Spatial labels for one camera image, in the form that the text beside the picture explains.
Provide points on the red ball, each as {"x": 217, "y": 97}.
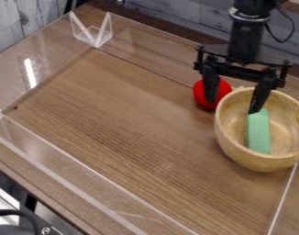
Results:
{"x": 223, "y": 90}

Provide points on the light wooden bowl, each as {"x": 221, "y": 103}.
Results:
{"x": 231, "y": 131}

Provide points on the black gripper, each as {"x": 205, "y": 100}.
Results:
{"x": 267, "y": 74}

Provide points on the clear acrylic front wall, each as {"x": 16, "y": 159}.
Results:
{"x": 97, "y": 205}

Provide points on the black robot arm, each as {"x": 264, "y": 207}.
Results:
{"x": 240, "y": 59}

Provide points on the green rectangular block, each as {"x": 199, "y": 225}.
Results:
{"x": 257, "y": 132}

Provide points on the clear acrylic corner bracket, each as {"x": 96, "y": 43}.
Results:
{"x": 92, "y": 35}

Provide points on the small green object behind bowl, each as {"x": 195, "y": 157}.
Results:
{"x": 237, "y": 88}

